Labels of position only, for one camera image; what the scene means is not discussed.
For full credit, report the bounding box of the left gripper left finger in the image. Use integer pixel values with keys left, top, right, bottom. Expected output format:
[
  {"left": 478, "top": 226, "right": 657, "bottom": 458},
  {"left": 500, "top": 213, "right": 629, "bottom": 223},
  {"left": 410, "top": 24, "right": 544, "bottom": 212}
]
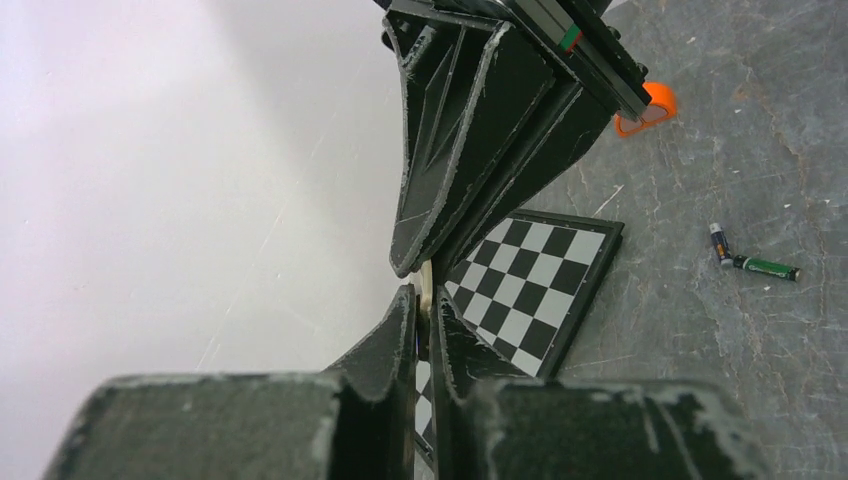
[{"left": 328, "top": 284, "right": 417, "bottom": 479}]

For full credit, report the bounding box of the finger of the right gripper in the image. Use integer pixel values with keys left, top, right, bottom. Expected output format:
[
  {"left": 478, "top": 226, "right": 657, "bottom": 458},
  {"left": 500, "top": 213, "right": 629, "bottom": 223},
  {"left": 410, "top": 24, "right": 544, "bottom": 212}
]
[
  {"left": 384, "top": 11, "right": 554, "bottom": 277},
  {"left": 432, "top": 82, "right": 613, "bottom": 272}
]

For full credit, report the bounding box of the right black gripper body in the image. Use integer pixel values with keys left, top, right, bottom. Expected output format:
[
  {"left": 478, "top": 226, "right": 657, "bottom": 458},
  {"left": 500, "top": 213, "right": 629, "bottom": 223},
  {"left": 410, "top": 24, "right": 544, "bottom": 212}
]
[{"left": 374, "top": 0, "right": 653, "bottom": 122}]

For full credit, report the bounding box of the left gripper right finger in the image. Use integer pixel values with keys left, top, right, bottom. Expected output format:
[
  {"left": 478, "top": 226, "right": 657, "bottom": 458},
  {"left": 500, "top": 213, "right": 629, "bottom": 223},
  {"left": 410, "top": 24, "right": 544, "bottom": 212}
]
[{"left": 430, "top": 286, "right": 527, "bottom": 479}]

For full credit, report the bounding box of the beige remote control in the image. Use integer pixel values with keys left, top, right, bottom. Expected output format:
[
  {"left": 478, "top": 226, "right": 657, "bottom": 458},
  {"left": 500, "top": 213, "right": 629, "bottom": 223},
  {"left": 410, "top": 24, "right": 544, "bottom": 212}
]
[{"left": 411, "top": 260, "right": 435, "bottom": 334}]

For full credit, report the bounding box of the orange tape roll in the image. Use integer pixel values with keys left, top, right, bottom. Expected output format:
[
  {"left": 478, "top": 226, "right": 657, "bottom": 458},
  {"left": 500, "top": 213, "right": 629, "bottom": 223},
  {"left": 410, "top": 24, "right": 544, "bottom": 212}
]
[{"left": 614, "top": 82, "right": 678, "bottom": 138}]

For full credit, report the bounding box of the black white chessboard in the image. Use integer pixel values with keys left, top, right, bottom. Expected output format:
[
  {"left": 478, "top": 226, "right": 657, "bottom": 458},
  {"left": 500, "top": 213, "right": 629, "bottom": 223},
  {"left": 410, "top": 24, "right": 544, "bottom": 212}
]
[{"left": 413, "top": 209, "right": 625, "bottom": 465}]

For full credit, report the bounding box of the dark spare AA battery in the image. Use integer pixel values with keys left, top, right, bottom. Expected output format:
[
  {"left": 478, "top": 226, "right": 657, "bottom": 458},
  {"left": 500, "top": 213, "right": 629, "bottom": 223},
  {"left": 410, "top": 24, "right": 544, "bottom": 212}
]
[{"left": 709, "top": 223, "right": 734, "bottom": 268}]

